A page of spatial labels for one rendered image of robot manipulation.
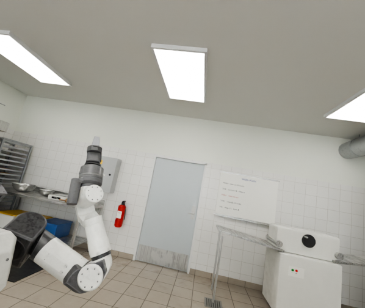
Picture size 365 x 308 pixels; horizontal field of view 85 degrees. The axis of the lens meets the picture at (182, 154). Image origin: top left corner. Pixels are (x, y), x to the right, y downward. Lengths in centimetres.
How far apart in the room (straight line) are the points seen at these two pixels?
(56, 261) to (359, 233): 469
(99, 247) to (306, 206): 404
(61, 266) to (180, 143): 362
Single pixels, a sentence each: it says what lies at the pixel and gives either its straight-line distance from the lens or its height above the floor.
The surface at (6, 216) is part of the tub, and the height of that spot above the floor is 44.
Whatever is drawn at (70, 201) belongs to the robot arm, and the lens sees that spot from 82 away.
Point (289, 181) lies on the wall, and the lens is 438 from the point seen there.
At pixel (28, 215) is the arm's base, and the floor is 126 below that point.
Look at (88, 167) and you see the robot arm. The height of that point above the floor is 146.
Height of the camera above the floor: 143
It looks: 10 degrees up
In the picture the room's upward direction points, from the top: 11 degrees clockwise
